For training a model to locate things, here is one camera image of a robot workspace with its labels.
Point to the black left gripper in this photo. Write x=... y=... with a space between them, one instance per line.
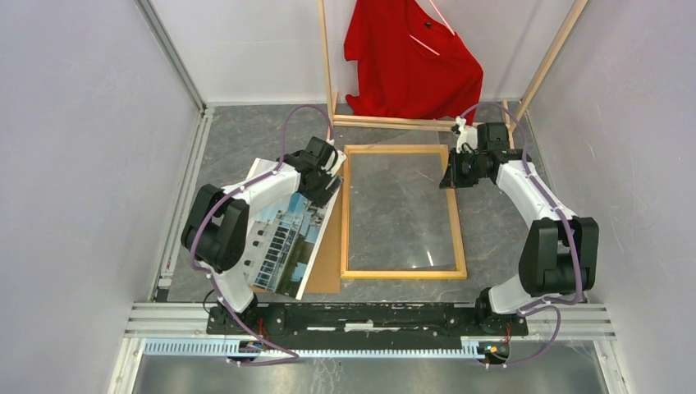
x=321 y=198

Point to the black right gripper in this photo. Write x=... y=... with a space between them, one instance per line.
x=452 y=178

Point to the clear acrylic sheet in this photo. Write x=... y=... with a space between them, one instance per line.
x=399 y=216

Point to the building and sky photo print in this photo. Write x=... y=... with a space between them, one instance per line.
x=283 y=242

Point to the yellow wooden picture frame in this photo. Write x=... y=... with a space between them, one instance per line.
x=441 y=150

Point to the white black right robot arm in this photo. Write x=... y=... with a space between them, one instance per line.
x=559 y=259

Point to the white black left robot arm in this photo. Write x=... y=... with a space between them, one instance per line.
x=218 y=224

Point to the wooden clothes rack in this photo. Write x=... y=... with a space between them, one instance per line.
x=395 y=123

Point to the brown cardboard backing board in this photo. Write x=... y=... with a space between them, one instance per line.
x=325 y=275

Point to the red t-shirt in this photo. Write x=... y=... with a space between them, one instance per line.
x=399 y=78

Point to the pink clothes hanger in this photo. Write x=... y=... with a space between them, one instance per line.
x=428 y=27

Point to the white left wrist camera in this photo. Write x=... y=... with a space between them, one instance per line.
x=336 y=159

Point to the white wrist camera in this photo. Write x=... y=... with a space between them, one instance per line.
x=336 y=159
x=467 y=136

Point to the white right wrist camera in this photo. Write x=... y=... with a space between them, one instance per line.
x=467 y=136

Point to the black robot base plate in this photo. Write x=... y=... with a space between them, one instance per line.
x=378 y=326

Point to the aluminium rail frame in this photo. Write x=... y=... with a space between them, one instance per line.
x=133 y=158

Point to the grey slotted cable duct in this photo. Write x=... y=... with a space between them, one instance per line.
x=247 y=349

